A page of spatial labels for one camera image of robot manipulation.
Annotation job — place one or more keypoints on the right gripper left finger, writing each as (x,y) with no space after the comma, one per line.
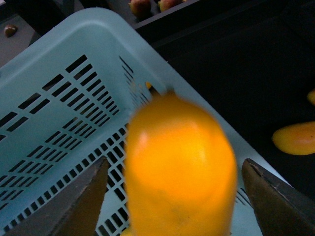
(72,212)

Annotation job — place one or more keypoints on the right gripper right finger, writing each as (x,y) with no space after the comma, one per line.
(280,209)

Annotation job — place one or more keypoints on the yellow mango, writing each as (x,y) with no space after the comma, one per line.
(180,171)

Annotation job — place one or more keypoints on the light blue plastic basket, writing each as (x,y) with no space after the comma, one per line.
(65,102)

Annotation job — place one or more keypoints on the orange mango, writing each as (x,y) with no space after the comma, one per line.
(296,139)
(311,96)

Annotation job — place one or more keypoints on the orange mango top left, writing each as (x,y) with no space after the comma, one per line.
(311,96)

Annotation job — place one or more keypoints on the brown chestnut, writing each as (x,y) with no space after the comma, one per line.
(10,30)

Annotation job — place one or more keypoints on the green red pear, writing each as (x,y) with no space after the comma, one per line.
(140,6)
(167,4)

